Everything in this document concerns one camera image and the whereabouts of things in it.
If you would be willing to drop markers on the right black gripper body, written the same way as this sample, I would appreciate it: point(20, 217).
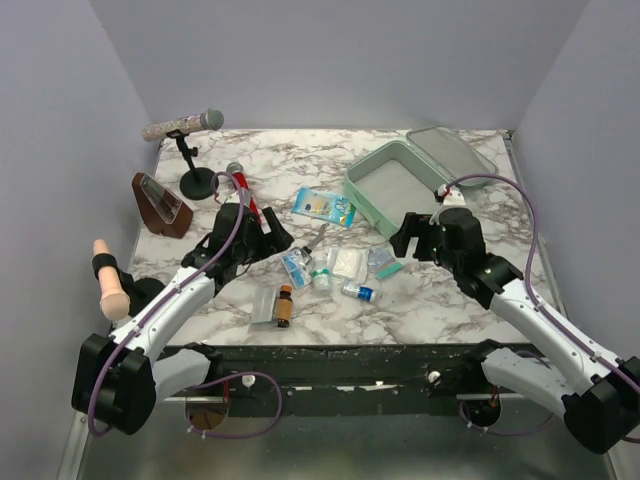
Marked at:
point(429, 241)

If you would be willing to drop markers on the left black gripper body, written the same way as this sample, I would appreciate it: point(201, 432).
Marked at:
point(260, 245)

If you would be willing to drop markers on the amber orange-cap bottle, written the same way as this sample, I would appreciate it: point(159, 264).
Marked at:
point(284, 306)

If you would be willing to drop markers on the white green-cap medicine bottle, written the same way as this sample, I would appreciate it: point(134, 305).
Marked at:
point(321, 276)

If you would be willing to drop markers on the mint green medicine case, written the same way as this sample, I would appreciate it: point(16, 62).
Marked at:
point(402, 175)

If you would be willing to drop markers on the blue cotton swab packet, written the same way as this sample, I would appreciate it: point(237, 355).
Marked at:
point(326, 206)

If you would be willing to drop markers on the white gauze pad packet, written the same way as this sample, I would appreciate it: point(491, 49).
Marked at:
point(348, 263)

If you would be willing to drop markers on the blue white small bottle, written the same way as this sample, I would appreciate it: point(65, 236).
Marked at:
point(360, 292)

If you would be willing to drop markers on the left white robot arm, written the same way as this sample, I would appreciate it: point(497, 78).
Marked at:
point(121, 377)

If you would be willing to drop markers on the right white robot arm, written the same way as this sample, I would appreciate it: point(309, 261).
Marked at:
point(593, 390)

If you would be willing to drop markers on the blue plaster packet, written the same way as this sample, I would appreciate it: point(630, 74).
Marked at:
point(296, 263)

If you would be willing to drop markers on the clear zip bag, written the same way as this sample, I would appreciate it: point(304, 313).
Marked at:
point(262, 315)

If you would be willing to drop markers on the metal scissors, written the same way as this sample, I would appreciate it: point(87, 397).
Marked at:
point(317, 239)

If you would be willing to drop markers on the red handheld microphone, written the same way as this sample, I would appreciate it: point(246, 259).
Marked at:
point(236, 170)

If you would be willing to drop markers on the teal bandage packet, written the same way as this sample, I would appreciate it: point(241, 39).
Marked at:
point(382, 262)

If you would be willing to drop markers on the black microphone stand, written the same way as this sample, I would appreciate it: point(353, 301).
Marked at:
point(197, 182)

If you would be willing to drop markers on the brown wooden metronome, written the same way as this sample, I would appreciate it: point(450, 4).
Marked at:
point(162, 212)

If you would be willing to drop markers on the black round stand base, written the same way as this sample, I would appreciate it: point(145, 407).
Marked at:
point(140, 292)

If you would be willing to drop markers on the glitter microphone on stand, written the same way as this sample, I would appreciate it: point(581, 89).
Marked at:
point(210, 120)

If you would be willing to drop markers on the pink beige microphone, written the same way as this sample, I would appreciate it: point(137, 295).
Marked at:
point(114, 302)

